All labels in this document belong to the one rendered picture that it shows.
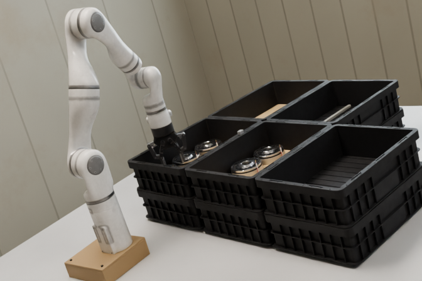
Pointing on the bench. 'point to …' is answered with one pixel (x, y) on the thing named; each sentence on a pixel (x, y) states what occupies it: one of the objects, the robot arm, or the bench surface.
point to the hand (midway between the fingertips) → (173, 161)
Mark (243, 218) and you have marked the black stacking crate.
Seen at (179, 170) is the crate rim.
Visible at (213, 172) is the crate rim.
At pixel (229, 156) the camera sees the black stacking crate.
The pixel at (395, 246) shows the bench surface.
